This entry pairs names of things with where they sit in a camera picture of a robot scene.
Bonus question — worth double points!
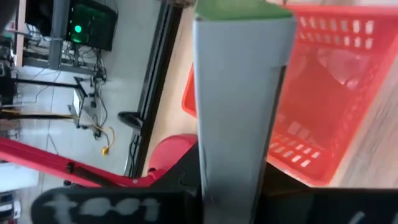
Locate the black floor stand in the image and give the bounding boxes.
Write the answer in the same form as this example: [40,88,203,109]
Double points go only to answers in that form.
[0,77,88,98]

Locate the black floor cables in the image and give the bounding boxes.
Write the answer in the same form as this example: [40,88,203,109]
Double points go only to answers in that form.
[74,49,109,138]

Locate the black computer with green light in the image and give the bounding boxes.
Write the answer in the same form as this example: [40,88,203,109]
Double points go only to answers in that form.
[65,0,119,53]

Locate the black table frame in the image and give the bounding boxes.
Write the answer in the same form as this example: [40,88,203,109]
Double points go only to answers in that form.
[123,0,185,179]

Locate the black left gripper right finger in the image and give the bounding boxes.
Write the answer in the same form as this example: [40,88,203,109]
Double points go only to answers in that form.
[253,64,398,224]

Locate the orange plastic basket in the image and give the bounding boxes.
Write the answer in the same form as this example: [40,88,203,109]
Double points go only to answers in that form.
[181,3,398,187]

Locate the white box with green side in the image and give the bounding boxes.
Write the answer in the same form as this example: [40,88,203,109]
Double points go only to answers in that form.
[192,0,298,224]

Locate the grey desk leg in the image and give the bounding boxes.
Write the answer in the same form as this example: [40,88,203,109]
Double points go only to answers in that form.
[48,0,68,70]

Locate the yellow power plug cable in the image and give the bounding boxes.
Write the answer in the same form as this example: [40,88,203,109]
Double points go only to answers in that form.
[99,125,116,156]

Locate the black metal bar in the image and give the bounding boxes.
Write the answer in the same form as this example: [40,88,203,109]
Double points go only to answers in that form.
[117,111,144,130]

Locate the red desk lamp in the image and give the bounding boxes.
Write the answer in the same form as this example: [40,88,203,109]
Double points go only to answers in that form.
[0,133,199,189]

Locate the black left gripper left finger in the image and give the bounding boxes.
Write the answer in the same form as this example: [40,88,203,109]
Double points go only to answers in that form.
[30,141,205,224]

